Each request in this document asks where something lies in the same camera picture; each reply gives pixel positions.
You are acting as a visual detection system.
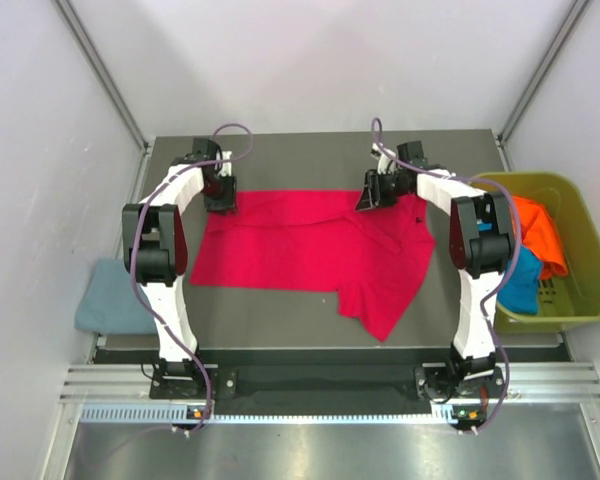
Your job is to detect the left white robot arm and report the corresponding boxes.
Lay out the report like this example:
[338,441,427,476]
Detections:
[121,137,237,399]

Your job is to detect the right aluminium corner post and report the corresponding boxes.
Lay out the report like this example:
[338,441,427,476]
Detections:
[496,0,593,148]

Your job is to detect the aluminium frame rail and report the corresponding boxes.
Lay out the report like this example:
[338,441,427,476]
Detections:
[60,362,600,403]

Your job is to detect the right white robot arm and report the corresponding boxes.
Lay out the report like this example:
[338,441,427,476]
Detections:
[356,141,521,397]

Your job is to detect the orange t shirt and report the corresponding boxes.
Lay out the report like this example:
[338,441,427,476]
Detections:
[513,196,569,280]

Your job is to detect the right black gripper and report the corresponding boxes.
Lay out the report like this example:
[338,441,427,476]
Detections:
[354,169,410,212]

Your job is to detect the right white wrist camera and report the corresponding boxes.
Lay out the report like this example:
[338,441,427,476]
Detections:
[370,143,396,175]

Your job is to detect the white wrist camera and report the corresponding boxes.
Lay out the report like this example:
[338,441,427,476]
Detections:
[215,150,233,177]
[370,143,396,175]

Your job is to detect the magenta t shirt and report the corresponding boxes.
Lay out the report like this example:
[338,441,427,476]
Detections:
[189,190,436,342]

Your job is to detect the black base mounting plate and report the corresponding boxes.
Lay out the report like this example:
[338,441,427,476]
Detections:
[148,347,506,416]

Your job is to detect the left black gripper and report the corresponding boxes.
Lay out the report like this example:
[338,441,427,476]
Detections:
[200,171,237,217]

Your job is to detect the slotted grey cable duct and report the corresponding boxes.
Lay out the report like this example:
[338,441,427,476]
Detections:
[79,403,486,425]

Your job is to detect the blue t shirt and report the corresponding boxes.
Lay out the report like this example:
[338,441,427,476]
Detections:
[497,246,543,315]

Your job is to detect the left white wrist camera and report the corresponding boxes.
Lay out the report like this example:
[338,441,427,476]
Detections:
[215,150,233,177]

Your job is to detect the left aluminium corner post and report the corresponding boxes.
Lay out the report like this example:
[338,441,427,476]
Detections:
[51,0,149,150]

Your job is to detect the folded grey-blue t shirt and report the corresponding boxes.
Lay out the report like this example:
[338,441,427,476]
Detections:
[74,258,157,335]

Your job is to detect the olive green plastic bin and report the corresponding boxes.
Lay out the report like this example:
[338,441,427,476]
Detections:
[478,172,600,334]

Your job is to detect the aluminium corner post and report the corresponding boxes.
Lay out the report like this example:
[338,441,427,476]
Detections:
[51,0,149,150]
[496,0,593,148]

